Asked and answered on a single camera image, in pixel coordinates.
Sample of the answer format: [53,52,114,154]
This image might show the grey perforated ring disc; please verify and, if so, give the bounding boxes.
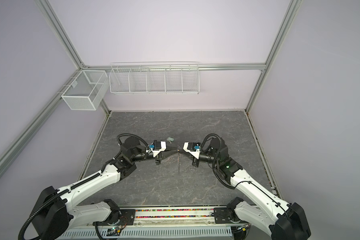
[177,151,181,175]

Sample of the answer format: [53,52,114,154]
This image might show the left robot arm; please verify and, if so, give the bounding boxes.
[18,134,178,240]

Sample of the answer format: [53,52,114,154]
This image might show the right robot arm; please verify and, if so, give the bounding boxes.
[182,134,312,240]

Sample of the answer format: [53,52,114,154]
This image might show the white mesh box basket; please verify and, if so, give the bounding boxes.
[62,70,110,111]

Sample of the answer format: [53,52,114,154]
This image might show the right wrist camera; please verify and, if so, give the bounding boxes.
[183,142,201,152]

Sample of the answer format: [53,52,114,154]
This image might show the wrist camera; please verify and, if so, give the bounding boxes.
[148,141,167,153]
[183,142,201,152]

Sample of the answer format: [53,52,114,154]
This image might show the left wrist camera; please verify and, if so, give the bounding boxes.
[148,141,167,153]

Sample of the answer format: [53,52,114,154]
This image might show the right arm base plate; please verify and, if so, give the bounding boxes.
[212,207,249,224]

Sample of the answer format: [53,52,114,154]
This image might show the aluminium mounting rail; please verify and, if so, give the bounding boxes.
[46,204,301,230]

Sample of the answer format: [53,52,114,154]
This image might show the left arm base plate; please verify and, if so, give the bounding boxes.
[98,209,136,226]

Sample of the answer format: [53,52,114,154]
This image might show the white vented cable duct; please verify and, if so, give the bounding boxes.
[58,226,233,240]

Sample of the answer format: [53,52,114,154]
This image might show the white wire shelf basket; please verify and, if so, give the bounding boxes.
[109,62,200,95]

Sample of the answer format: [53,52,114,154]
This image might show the aluminium frame profile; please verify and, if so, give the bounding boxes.
[0,1,302,178]

